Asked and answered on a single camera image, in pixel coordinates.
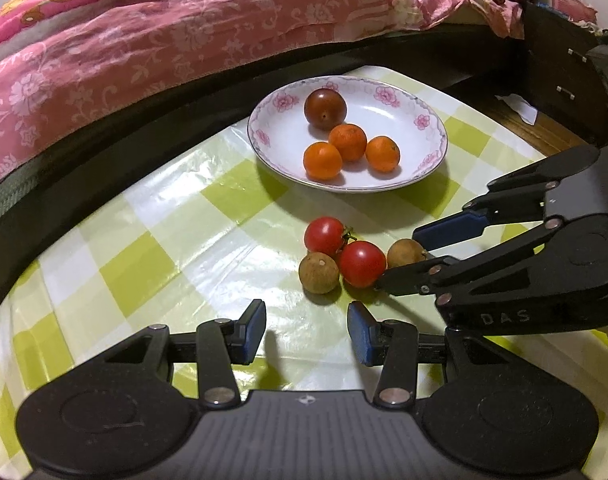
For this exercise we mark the pink patterned cloth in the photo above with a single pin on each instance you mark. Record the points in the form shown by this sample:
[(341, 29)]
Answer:
[(574, 7)]

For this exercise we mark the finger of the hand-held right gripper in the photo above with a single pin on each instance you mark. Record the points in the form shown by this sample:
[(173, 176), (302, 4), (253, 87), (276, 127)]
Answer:
[(409, 279), (446, 227)]

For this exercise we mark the brown longan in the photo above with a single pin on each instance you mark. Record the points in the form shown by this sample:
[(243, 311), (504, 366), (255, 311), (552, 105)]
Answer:
[(319, 273), (404, 253)]

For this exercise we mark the red cherry tomato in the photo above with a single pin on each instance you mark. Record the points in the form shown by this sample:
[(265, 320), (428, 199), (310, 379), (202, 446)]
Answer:
[(323, 235), (362, 263)]

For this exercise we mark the dark brown tomato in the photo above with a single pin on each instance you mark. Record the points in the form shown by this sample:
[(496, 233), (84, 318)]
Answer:
[(325, 108)]

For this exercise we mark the small orange mandarin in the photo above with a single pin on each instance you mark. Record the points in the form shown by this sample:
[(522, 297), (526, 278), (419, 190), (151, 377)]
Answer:
[(348, 142), (323, 161), (383, 153)]

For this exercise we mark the pink floral bed sheet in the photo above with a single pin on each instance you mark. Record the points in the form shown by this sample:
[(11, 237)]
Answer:
[(133, 55)]

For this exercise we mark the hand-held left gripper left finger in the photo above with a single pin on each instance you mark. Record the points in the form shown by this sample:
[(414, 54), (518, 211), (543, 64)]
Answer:
[(254, 332)]

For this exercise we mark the dark wooden nightstand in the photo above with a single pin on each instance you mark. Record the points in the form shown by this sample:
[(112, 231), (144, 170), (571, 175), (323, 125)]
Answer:
[(549, 75)]

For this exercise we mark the white floral rim plate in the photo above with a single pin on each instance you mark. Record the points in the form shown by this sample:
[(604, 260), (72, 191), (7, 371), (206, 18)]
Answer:
[(394, 120)]

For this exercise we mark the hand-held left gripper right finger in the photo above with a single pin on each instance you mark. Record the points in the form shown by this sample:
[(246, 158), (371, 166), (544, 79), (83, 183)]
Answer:
[(360, 332)]

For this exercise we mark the white paper sheet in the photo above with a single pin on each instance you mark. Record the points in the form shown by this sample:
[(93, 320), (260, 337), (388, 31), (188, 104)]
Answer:
[(520, 108)]

